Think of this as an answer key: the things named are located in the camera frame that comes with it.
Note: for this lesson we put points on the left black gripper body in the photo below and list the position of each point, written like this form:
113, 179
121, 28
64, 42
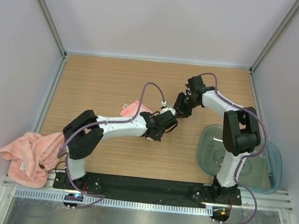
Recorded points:
158, 136

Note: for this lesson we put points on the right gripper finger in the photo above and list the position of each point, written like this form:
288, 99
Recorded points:
183, 113
180, 101

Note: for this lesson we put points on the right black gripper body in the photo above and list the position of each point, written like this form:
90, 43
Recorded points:
190, 99

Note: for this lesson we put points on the pink rabbit pattern towel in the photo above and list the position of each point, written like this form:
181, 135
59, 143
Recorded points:
135, 110

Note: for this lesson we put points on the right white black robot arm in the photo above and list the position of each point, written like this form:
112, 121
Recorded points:
240, 135

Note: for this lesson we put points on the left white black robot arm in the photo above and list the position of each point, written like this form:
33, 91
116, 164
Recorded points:
86, 131

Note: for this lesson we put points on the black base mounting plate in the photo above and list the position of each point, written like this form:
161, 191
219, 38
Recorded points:
159, 189

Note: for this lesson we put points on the plain pink towel pile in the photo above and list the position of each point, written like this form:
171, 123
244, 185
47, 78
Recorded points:
31, 157

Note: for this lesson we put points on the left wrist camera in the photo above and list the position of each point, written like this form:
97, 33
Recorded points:
167, 112

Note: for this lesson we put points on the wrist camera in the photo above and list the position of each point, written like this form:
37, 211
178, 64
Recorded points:
195, 84
167, 112

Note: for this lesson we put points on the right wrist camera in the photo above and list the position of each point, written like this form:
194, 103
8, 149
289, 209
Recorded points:
195, 84

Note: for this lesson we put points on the slotted metal cable rail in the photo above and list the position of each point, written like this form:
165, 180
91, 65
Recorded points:
74, 198

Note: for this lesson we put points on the right aluminium frame post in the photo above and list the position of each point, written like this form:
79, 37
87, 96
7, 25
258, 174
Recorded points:
282, 27

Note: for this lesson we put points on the aluminium frame post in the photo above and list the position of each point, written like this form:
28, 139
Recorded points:
51, 26
282, 27

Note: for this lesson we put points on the left aluminium frame post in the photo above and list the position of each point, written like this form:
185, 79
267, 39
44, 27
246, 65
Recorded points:
51, 26

